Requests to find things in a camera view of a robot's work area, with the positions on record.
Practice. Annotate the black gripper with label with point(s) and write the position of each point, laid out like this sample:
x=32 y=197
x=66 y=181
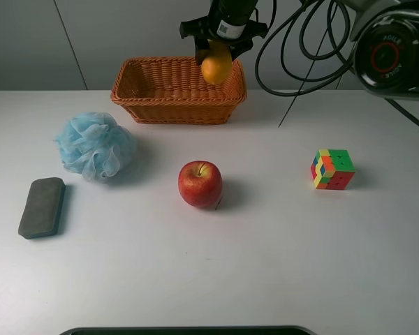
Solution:
x=230 y=23

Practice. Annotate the orange yellow mango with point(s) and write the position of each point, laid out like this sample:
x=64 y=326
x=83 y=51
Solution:
x=217 y=65

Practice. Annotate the grey robot arm joint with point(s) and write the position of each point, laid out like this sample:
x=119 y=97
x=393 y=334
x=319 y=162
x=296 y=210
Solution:
x=386 y=54

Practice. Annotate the orange wicker basket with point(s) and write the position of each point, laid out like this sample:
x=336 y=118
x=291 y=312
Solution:
x=172 y=90

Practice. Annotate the red apple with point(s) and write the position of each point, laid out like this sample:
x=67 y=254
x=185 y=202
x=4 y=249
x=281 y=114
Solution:
x=200 y=183

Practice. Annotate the light blue bath loofah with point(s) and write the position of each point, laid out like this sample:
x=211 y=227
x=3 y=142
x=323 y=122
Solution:
x=95 y=146

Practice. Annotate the multicoloured puzzle cube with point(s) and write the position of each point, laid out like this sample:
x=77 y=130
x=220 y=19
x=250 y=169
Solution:
x=332 y=169

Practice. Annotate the dark grey eraser block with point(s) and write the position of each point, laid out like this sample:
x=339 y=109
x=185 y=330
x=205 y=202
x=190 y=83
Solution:
x=42 y=211

